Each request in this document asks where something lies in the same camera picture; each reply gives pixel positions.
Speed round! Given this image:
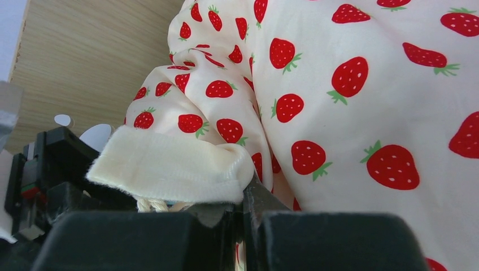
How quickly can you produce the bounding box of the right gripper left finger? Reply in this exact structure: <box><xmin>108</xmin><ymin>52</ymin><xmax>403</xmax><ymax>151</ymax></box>
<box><xmin>185</xmin><ymin>203</ymin><xmax>238</xmax><ymax>270</ymax></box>

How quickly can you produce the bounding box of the wooden pet bed frame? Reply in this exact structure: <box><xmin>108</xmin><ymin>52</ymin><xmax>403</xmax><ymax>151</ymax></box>
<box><xmin>6</xmin><ymin>1</ymin><xmax>182</xmax><ymax>153</ymax></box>

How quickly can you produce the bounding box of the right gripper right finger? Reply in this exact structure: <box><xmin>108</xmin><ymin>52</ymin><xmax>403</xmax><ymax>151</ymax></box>
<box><xmin>242</xmin><ymin>176</ymin><xmax>289</xmax><ymax>270</ymax></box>

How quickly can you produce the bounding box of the large strawberry print cushion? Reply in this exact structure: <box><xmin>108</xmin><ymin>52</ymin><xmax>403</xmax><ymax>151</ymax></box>
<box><xmin>86</xmin><ymin>1</ymin><xmax>478</xmax><ymax>270</ymax></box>

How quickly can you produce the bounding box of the cream tie string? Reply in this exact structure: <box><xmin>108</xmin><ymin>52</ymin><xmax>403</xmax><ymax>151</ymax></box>
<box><xmin>136</xmin><ymin>196</ymin><xmax>195</xmax><ymax>214</ymax></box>

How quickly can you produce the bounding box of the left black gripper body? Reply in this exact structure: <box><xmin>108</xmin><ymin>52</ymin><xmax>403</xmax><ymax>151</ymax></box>
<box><xmin>4</xmin><ymin>126</ymin><xmax>137</xmax><ymax>239</ymax></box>

